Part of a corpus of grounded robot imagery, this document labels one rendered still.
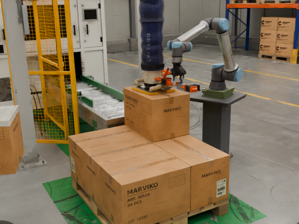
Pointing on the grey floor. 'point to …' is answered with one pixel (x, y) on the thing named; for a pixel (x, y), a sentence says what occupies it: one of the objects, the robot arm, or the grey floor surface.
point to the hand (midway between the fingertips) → (178, 85)
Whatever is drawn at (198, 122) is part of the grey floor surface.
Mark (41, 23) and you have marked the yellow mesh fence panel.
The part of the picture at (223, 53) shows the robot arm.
